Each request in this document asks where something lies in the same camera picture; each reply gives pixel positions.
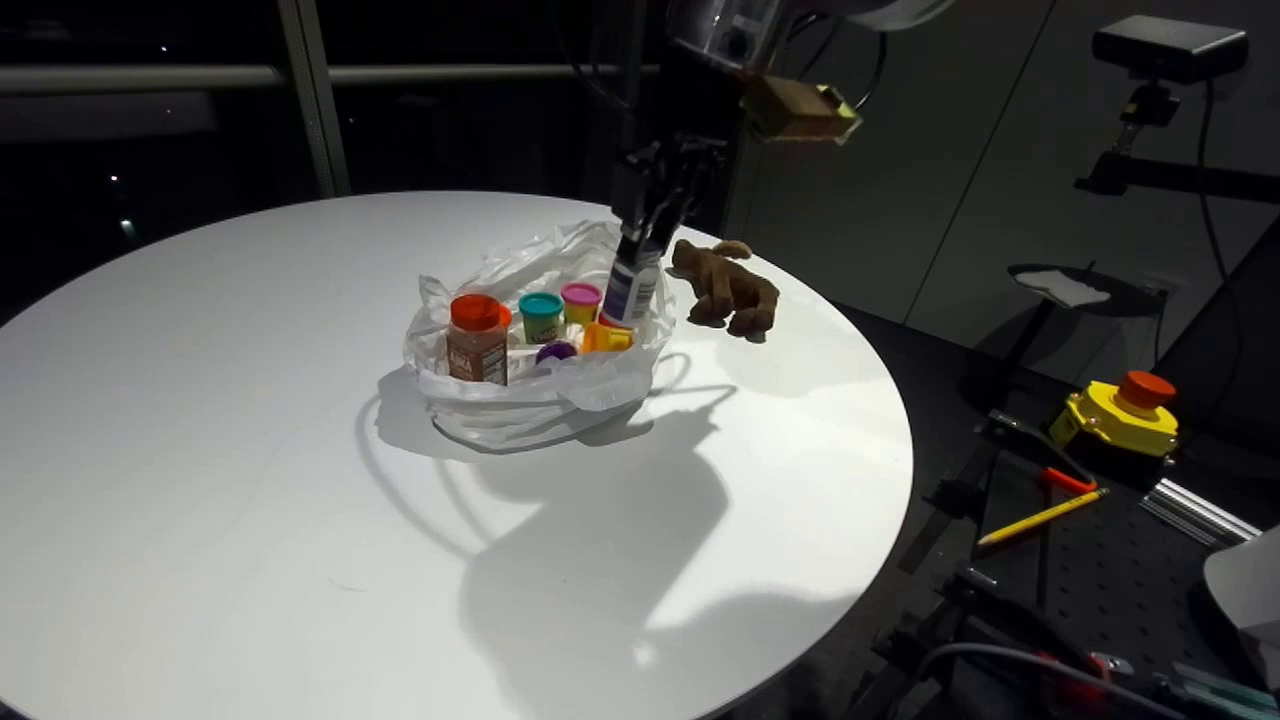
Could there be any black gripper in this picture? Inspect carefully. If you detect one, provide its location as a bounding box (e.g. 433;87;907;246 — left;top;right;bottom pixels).
613;131;724;252

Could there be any white pill bottle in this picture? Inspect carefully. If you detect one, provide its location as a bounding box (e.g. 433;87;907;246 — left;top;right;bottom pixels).
599;242;661;323

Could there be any brown plush toy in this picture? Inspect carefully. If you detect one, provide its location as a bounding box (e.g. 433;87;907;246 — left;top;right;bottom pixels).
671;242;781;344

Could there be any orange lid play-doh tub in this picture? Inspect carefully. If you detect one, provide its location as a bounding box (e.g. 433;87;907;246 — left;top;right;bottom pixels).
585;322;638;353

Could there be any teal lid play-doh tub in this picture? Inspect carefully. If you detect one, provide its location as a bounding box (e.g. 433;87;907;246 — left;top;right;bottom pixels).
521;292;566;344

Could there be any spice jar with red lid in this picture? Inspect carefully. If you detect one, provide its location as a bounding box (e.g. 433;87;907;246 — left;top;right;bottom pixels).
449;292;512;384

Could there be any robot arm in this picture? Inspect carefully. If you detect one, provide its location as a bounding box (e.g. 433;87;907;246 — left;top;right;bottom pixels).
613;0;955;256

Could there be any white plastic bag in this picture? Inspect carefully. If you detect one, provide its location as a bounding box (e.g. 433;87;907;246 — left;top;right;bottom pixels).
406;222;680;454

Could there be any pink lid play-doh tub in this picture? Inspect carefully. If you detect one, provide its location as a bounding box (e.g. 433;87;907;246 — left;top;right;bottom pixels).
560;280;599;323

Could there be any purple play-doh tub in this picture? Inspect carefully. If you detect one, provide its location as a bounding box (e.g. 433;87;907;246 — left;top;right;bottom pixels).
537;342;579;366

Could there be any metal window railing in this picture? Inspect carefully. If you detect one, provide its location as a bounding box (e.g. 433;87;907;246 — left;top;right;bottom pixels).
0;0;754;199

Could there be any yellow pencil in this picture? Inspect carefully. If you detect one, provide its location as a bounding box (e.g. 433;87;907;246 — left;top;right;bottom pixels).
978;489;1107;550

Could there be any yellow emergency stop button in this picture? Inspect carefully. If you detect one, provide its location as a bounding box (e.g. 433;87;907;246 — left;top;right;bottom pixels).
1048;370;1180;461

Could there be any white round table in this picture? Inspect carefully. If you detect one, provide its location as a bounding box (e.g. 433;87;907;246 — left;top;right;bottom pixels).
0;194;911;720

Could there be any red handled tool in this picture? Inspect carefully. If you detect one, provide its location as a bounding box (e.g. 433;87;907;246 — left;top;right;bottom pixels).
982;413;1096;491

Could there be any black camera on stand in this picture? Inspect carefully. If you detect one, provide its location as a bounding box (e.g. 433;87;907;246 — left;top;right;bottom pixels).
1079;14;1280;206

